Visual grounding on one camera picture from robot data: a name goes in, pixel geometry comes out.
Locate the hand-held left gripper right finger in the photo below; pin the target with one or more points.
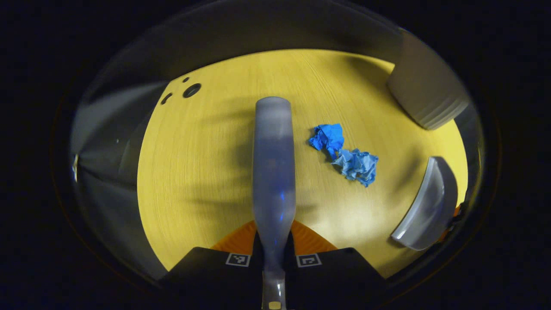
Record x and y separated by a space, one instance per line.
335 280

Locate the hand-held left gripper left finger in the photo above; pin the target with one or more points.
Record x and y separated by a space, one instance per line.
215 280

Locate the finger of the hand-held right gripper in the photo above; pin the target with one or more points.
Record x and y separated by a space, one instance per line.
459 211

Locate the grey dustpan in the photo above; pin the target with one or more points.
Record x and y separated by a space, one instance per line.
430 206

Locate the light blue paper trash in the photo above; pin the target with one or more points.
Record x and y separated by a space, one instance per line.
357 165

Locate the small grey broom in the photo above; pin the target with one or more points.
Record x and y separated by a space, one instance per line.
273 172

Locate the white ribbed garbage bin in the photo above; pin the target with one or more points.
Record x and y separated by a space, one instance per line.
426 86

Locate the dark blue paper trash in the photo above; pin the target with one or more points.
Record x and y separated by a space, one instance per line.
328 137

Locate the white cloth clip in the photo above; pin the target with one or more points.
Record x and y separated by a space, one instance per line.
75 167

